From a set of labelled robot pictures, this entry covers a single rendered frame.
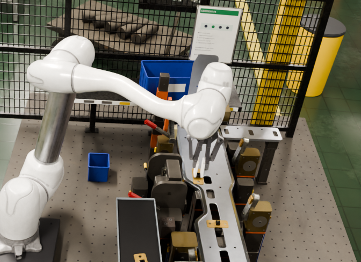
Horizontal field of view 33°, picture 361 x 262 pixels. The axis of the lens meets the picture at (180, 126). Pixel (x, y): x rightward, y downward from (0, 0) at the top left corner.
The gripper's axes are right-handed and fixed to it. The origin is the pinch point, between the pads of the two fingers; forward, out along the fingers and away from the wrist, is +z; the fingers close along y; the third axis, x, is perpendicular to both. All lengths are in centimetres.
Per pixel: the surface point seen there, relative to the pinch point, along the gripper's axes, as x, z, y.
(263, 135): 65, 30, 41
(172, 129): 47, 18, -5
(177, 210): 0.2, 21.5, -4.9
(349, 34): 404, 130, 214
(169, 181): 3.5, 10.5, -9.2
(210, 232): -2.2, 29.5, 8.6
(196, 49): 104, 8, 8
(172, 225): -9.9, 19.4, -7.6
